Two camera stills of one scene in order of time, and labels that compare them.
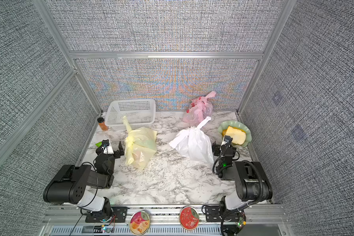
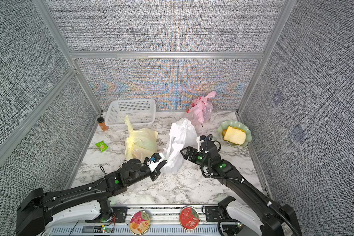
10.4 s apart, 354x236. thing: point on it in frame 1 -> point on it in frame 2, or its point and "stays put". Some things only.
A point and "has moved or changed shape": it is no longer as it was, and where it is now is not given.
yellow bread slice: x=239 y=136 stays put
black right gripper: x=217 y=148 -> x=191 y=150
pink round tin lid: x=139 y=222 stays put
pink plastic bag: x=198 y=109 stays put
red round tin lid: x=189 y=218 stays put
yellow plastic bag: x=140 y=145 stays put
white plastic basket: x=140 y=113 stays put
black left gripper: x=121 y=151 -> x=156 y=172
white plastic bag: x=193 y=142 has moved or changed shape
